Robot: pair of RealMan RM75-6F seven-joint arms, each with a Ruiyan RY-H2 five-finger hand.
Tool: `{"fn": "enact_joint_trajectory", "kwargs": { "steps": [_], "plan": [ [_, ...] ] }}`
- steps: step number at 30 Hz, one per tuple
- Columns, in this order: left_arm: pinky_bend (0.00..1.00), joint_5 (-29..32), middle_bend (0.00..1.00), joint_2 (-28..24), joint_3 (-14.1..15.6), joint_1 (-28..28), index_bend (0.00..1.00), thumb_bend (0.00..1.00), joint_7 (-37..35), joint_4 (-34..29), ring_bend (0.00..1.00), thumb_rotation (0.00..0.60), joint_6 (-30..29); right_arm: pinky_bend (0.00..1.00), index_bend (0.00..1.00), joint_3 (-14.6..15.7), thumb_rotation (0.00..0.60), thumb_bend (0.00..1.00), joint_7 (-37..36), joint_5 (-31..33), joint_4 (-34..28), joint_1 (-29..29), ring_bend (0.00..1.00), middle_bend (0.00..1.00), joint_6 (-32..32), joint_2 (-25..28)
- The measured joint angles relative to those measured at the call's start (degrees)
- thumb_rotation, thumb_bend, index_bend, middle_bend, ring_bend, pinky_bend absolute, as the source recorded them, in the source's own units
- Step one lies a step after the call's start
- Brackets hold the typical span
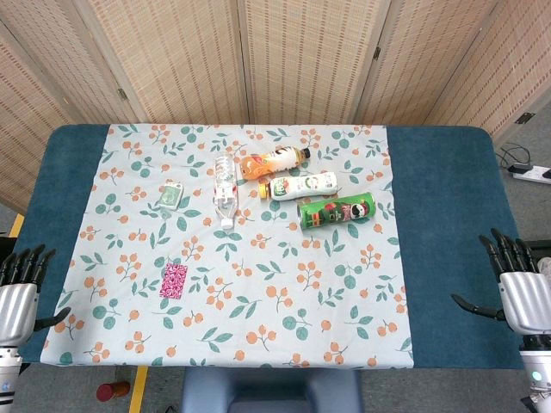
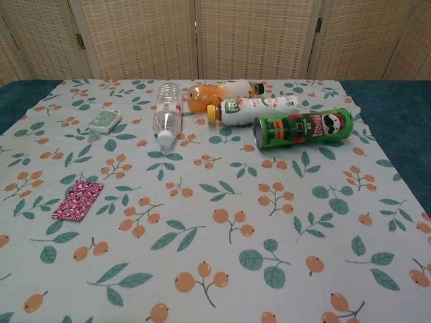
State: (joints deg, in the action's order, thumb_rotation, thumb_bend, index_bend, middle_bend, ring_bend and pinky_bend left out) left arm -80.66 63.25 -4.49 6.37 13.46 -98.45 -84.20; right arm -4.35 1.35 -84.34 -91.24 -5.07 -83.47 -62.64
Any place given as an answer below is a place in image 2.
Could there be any orange juice bottle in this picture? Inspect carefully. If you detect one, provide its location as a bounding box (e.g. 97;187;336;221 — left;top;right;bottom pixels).
186;79;265;113

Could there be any green Pringles can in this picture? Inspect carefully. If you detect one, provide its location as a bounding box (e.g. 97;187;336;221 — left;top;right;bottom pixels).
253;107;355;151

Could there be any floral leaf-and-fruit tablecloth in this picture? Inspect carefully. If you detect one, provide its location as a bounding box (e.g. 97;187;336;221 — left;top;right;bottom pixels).
0;79;431;323

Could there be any pink patterned foil packet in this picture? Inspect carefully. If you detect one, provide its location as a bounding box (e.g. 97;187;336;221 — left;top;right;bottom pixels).
52;180;105;223

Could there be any green chewing gum pack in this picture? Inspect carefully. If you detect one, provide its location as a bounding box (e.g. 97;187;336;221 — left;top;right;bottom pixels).
86;109;121;142

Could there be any blue felt table cover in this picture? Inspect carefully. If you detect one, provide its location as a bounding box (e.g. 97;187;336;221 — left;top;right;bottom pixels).
0;79;431;216

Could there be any woven folding screen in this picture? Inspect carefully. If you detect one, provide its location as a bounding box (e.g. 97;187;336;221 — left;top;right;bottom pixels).
0;0;431;87

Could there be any white yellow-capped drink bottle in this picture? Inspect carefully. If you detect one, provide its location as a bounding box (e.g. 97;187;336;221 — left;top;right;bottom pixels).
206;95;300;127

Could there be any clear plastic water bottle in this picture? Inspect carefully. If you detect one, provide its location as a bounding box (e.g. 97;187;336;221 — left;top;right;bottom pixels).
152;83;185;147

